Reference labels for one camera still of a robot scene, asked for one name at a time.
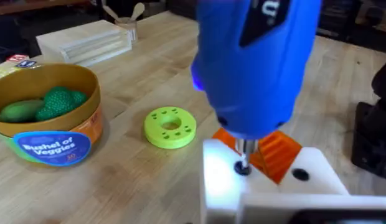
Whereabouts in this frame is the green disc with holes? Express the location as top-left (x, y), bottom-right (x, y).
top-left (143, 106), bottom-right (197, 150)

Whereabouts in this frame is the white flat box stack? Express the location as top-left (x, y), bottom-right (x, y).
top-left (35, 19), bottom-right (133, 68)

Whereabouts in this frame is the round tub with toy vegetables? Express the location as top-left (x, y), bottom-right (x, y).
top-left (0, 63), bottom-right (104, 167)

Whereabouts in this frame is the wooden spoon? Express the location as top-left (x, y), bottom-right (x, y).
top-left (101, 4), bottom-right (120, 23)
top-left (129, 2), bottom-right (146, 22)

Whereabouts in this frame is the small black screw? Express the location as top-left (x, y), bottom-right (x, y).
top-left (233, 160), bottom-right (252, 177)

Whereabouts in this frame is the yellow card box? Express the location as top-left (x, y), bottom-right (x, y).
top-left (0, 54), bottom-right (42, 83)

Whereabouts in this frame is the blue electric screwdriver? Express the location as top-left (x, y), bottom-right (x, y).
top-left (190, 0), bottom-right (323, 170)

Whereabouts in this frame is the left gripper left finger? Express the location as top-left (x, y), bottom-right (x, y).
top-left (200, 127), bottom-right (280, 224)

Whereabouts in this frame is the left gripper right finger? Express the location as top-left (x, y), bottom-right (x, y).
top-left (257, 129), bottom-right (350, 196)

